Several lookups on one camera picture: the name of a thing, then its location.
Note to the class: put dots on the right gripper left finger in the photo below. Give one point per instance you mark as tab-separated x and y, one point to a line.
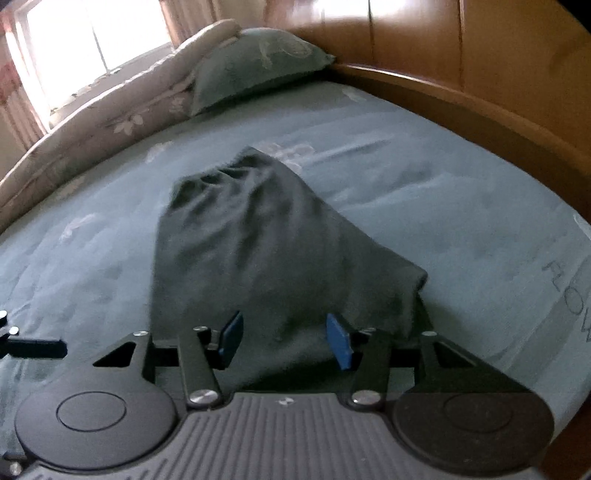
125	402

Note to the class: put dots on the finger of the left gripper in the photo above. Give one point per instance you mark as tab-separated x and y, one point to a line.
14	345

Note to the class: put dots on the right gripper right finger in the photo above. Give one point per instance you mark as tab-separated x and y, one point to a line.
449	408

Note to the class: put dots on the dark green trousers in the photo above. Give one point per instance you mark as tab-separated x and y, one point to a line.
251	237

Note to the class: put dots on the green floral bed sheet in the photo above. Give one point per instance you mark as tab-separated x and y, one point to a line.
508	261

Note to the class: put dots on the pink window curtain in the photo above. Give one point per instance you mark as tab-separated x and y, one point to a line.
17	109

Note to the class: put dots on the folded pink floral quilt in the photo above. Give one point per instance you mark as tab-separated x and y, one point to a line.
148	102

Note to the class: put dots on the wooden headboard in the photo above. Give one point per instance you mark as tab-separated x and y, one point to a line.
510	76

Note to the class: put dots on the green patterned pillow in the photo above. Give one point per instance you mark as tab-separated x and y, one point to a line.
257	59

